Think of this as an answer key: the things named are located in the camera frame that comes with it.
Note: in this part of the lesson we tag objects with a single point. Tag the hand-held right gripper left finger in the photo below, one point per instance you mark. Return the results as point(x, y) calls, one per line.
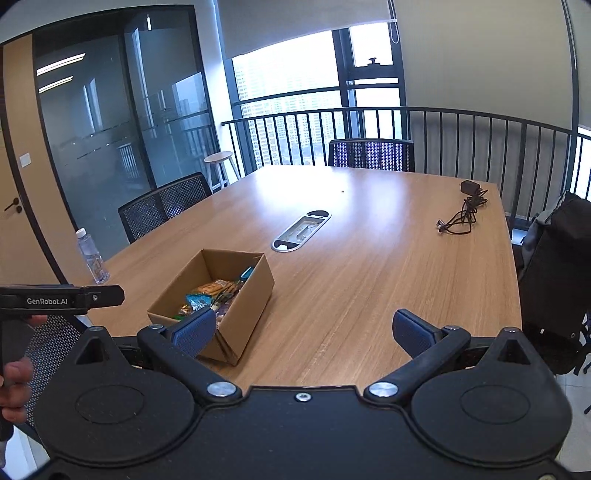
point(196, 330)

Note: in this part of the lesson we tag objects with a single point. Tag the black grey backpack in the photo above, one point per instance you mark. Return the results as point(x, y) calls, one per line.
point(558, 267)

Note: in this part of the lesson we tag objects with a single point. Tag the black metal railing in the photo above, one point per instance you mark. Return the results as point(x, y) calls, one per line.
point(415, 108)

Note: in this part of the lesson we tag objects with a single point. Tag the blue green snack packet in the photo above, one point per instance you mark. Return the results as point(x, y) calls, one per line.
point(198, 302)

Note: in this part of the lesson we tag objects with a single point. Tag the small blue snack packet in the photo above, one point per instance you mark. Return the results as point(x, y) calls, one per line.
point(246, 273)

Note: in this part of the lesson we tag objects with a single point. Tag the white light switch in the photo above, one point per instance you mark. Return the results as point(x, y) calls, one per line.
point(25, 159)

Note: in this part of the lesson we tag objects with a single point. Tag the clear plastic water bottle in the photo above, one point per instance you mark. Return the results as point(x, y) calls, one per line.
point(92, 258)

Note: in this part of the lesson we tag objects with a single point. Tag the wooden door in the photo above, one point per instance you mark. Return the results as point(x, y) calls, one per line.
point(23, 240)

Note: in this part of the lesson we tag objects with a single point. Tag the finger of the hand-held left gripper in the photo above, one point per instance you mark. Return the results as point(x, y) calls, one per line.
point(108, 295)

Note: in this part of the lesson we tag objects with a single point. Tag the long orange snack packet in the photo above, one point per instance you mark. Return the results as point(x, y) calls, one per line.
point(212, 287)

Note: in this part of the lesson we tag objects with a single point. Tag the black mesh office chair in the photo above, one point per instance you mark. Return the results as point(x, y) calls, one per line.
point(369, 154)
point(157, 207)
point(55, 337)
point(584, 360)

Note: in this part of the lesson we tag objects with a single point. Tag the white round stool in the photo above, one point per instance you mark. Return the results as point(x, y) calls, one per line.
point(219, 157)

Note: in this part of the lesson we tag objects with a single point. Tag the white roller blind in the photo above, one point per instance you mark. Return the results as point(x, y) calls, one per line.
point(300, 23)

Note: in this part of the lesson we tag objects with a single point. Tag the brown cardboard box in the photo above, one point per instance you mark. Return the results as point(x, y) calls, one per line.
point(244, 314)

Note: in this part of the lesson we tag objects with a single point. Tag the green white snack packet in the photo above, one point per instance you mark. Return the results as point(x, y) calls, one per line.
point(184, 311)

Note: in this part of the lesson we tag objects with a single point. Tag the person's left hand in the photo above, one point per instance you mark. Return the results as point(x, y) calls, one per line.
point(16, 387)

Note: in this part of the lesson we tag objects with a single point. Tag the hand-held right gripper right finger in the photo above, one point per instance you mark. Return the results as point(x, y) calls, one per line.
point(413, 330)

